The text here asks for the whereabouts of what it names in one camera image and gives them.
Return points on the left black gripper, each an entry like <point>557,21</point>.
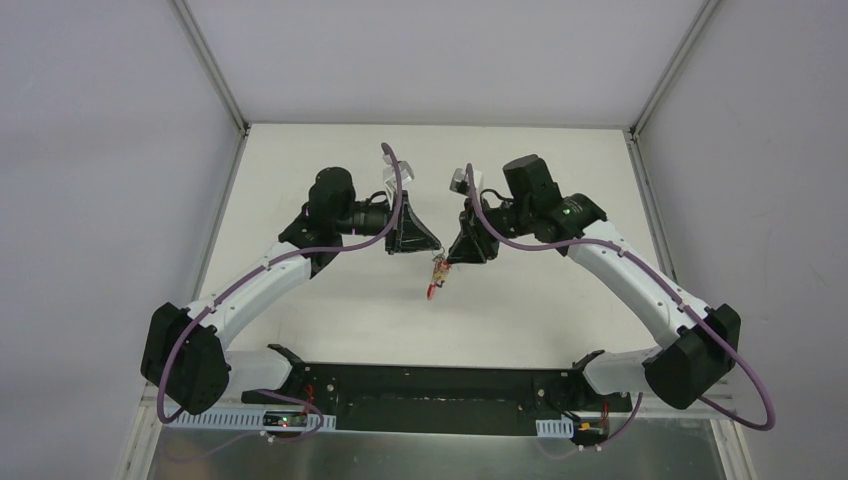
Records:
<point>399,221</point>

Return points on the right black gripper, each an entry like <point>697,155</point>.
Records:
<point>471,226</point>

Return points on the red handled keyring holder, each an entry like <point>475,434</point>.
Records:
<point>434,286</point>

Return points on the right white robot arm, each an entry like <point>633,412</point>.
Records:
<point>691,338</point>

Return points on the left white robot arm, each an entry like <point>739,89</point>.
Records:
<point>188,353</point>

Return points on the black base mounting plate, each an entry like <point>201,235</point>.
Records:
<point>441,400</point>

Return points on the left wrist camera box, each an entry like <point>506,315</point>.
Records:
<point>392,180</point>

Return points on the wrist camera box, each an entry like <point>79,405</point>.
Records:
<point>392,180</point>
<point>461,180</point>

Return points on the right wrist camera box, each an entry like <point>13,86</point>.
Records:
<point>461,180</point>

